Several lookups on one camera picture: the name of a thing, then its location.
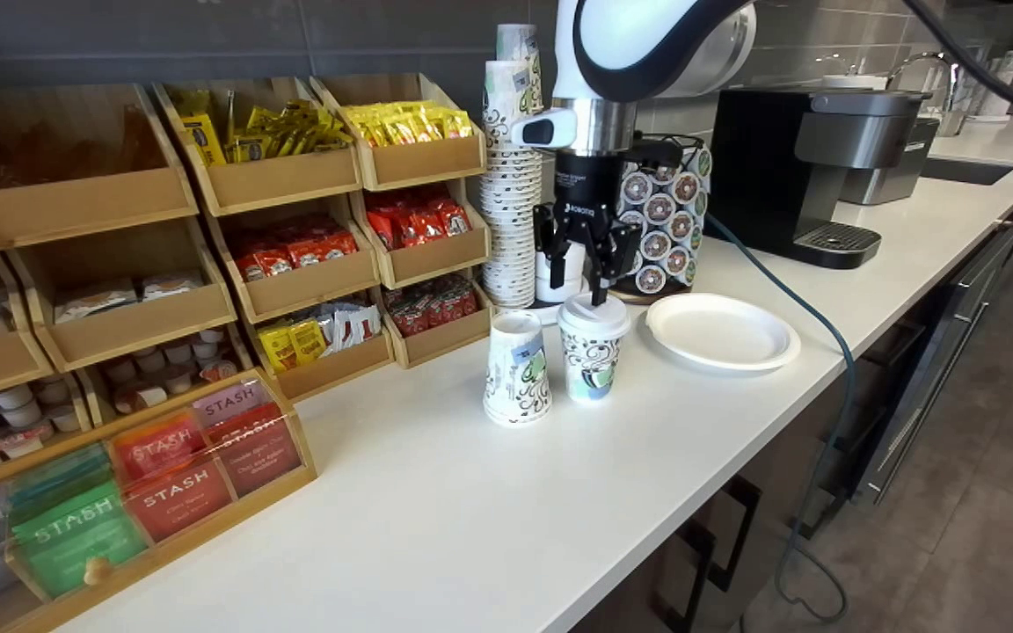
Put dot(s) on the patterned paper cup without lid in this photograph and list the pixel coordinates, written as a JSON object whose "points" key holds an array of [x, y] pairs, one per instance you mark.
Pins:
{"points": [[513, 373]]}

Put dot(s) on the black Keurig coffee machine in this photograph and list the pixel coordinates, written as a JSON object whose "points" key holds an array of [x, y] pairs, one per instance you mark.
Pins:
{"points": [[783, 159]]}

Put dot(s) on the white plastic cup lid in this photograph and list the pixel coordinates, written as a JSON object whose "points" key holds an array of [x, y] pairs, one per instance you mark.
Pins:
{"points": [[594, 321]]}

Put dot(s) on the wooden condiment organizer rack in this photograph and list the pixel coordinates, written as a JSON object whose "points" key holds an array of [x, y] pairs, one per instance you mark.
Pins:
{"points": [[119, 229]]}

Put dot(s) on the wooden tea bag box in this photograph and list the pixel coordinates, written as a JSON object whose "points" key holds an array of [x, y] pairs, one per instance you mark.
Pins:
{"points": [[102, 508]]}

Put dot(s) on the K-cup pod carousel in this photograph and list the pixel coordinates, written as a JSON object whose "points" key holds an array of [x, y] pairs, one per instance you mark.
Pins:
{"points": [[664, 187]]}

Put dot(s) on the tall paper cup stack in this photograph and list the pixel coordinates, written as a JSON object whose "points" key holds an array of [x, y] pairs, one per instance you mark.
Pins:
{"points": [[508, 185]]}

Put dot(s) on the white paper plate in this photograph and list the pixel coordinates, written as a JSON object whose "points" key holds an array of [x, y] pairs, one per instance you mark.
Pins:
{"points": [[723, 336]]}

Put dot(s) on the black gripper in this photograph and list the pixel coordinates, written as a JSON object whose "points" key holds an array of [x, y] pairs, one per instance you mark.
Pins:
{"points": [[586, 209]]}

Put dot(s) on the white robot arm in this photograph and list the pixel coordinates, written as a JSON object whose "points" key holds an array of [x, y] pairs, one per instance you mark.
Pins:
{"points": [[609, 58]]}

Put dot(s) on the patterned paper cup with lid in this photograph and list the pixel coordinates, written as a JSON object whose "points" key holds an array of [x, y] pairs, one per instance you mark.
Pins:
{"points": [[588, 367]]}

